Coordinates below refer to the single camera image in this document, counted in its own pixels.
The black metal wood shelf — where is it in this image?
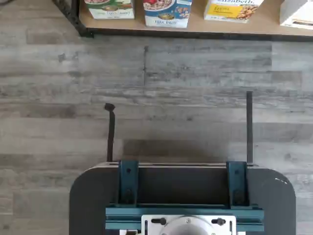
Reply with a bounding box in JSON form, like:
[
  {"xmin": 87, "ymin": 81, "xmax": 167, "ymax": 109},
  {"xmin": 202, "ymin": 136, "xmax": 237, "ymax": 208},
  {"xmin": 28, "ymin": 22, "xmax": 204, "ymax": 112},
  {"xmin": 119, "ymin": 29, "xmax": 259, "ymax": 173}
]
[{"xmin": 52, "ymin": 0, "xmax": 313, "ymax": 41}]

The blue aluminium rail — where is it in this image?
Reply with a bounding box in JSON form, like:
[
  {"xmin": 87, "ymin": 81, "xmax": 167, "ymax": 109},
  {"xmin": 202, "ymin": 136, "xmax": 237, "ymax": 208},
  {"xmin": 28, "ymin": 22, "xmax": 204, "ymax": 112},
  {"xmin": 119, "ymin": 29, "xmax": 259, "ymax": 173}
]
[{"xmin": 105, "ymin": 203, "xmax": 265, "ymax": 232}]

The green white cereal box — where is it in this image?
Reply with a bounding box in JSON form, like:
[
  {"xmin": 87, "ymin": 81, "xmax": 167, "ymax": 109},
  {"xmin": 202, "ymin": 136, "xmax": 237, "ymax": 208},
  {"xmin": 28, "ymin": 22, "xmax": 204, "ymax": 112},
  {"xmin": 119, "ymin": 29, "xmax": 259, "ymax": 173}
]
[{"xmin": 84, "ymin": 0, "xmax": 135, "ymax": 20}]

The blue white cereal box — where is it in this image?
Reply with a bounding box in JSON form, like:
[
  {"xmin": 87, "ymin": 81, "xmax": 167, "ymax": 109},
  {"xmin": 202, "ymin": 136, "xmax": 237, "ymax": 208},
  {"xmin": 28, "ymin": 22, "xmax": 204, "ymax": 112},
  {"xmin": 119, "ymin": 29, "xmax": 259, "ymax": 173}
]
[{"xmin": 143, "ymin": 0, "xmax": 193, "ymax": 28}]

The dark robot mounting table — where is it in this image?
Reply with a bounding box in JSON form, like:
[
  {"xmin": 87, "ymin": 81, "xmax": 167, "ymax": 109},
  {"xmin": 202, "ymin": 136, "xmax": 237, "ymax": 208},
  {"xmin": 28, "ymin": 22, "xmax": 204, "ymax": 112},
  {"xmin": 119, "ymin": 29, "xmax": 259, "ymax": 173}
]
[{"xmin": 69, "ymin": 163, "xmax": 296, "ymax": 235}]

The blue clamp bracket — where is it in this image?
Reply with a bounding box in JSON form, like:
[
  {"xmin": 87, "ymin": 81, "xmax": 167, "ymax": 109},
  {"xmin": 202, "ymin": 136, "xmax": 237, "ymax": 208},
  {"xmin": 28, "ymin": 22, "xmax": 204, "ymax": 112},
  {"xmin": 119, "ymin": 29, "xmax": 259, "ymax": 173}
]
[
  {"xmin": 118, "ymin": 160, "xmax": 139, "ymax": 206},
  {"xmin": 226, "ymin": 161, "xmax": 250, "ymax": 208}
]

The yellow white granola box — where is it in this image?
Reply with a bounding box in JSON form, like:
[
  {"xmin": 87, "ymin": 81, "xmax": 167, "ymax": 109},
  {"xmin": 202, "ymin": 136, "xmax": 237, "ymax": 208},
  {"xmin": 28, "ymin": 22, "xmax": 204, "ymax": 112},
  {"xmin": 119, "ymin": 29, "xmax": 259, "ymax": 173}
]
[{"xmin": 204, "ymin": 0, "xmax": 265, "ymax": 24}]

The white organic pantry box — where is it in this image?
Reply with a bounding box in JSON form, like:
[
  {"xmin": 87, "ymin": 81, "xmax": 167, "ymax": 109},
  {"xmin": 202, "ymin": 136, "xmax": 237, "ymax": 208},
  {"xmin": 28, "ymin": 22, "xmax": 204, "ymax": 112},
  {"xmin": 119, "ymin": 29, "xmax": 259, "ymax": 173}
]
[{"xmin": 279, "ymin": 0, "xmax": 313, "ymax": 27}]

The white mounting plate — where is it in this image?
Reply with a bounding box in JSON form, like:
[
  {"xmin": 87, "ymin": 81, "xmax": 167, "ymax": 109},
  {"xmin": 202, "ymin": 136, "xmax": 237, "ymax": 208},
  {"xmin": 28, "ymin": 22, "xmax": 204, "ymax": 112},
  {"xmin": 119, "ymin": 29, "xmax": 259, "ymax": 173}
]
[{"xmin": 141, "ymin": 214, "xmax": 237, "ymax": 235}]

